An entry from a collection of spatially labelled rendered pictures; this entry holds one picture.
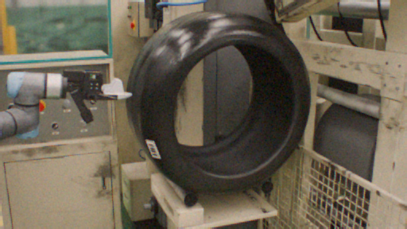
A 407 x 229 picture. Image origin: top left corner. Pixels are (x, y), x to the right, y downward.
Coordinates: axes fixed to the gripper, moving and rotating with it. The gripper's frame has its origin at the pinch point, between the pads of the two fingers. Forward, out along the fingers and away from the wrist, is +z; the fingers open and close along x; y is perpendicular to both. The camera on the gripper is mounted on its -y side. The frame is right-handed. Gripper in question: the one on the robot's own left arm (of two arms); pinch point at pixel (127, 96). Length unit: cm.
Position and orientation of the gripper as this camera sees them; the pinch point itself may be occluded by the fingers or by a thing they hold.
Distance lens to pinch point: 138.5
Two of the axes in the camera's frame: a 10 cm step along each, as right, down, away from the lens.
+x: -3.4, -2.3, 9.1
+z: 9.3, 0.3, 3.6
